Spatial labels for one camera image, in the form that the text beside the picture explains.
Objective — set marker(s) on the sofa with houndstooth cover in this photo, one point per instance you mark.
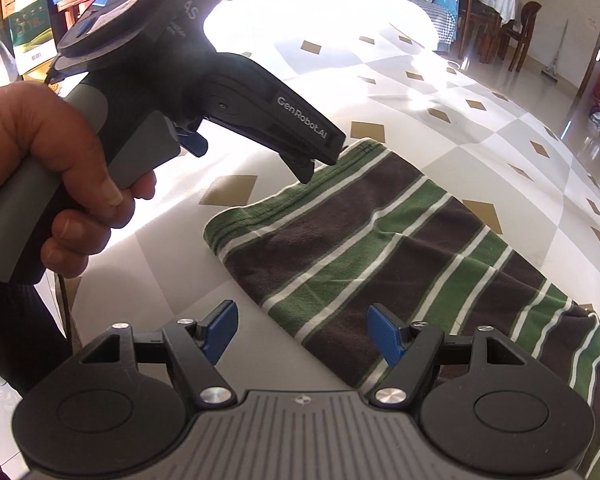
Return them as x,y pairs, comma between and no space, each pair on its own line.
439,27

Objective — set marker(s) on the grey white checkered table cover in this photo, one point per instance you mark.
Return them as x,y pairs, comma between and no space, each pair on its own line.
480,125

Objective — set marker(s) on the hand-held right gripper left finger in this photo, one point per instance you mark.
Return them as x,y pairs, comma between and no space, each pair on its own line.
222,332

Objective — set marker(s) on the blue cloth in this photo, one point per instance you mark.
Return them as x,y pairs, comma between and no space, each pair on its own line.
445,1

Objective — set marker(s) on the wooden dining chair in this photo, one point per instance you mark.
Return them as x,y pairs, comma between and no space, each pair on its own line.
522,30
471,20

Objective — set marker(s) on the green printed carton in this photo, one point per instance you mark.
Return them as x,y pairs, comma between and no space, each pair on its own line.
30,40

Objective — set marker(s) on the green brown striped t-shirt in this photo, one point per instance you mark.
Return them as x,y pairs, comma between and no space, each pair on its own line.
380,250

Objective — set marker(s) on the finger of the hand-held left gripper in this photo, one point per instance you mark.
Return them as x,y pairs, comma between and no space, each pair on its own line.
302,167

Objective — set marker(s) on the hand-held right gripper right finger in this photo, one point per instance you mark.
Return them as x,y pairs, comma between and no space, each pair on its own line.
387,336

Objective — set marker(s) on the person's dark clothing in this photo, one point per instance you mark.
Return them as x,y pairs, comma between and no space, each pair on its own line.
15,330

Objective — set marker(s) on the floor mop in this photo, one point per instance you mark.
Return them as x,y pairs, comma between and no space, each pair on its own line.
552,72

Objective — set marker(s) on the dining table with white cloth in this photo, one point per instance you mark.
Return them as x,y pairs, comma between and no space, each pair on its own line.
497,0

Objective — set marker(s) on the person's left hand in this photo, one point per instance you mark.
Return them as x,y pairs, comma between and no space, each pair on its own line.
40,125

